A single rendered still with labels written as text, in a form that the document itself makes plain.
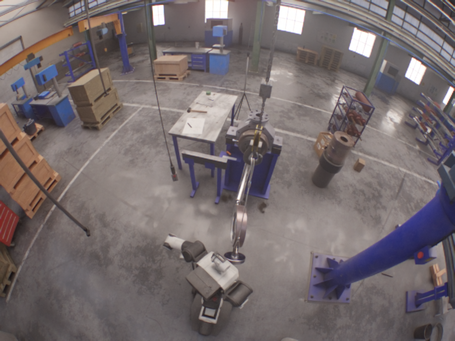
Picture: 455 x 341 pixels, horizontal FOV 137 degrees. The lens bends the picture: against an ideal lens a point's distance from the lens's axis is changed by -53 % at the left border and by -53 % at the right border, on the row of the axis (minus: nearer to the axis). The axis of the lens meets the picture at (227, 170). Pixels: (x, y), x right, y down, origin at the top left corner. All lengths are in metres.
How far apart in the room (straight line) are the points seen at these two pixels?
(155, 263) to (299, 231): 2.19
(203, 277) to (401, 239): 1.58
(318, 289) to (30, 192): 5.38
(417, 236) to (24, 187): 5.55
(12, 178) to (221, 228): 4.06
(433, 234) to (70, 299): 4.19
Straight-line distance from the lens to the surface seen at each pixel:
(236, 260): 1.70
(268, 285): 2.70
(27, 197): 4.64
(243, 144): 2.28
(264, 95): 0.67
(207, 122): 3.06
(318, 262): 2.99
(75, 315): 3.39
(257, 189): 3.23
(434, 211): 1.64
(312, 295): 2.84
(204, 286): 1.24
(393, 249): 1.91
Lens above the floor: 2.61
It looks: 49 degrees down
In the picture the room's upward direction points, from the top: 4 degrees clockwise
